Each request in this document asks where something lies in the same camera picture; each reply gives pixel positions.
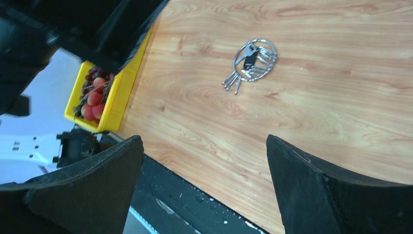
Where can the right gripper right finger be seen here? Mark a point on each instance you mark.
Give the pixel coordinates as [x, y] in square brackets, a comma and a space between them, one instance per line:
[315, 196]

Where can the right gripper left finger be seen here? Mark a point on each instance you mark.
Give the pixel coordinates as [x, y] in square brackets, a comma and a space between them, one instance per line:
[91, 196]

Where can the silver keyring with keys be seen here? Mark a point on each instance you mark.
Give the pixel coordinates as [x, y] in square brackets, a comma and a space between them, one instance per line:
[264, 64]

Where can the black headed silver key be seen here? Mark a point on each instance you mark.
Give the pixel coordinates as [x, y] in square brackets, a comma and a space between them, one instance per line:
[248, 54]

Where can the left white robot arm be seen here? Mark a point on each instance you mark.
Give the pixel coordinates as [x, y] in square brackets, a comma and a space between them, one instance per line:
[105, 32]

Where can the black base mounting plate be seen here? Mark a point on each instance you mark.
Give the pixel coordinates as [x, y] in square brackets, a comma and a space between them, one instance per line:
[165, 203]

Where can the yellow plastic tray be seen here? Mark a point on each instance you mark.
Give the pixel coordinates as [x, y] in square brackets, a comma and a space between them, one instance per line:
[118, 96]

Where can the small red fruits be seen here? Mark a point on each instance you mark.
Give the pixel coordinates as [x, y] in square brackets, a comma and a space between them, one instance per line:
[93, 100]

